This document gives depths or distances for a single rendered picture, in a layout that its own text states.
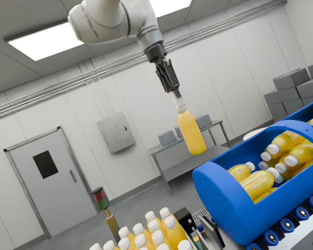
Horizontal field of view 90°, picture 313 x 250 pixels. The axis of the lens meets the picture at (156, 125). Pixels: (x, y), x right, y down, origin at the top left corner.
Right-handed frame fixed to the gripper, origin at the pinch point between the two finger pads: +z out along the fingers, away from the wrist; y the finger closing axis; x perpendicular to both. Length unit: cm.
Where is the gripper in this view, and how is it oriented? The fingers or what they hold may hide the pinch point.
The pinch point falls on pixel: (176, 99)
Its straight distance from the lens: 62.3
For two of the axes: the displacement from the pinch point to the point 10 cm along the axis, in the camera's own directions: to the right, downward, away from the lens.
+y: -2.3, -0.5, 9.7
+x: -8.8, 4.5, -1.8
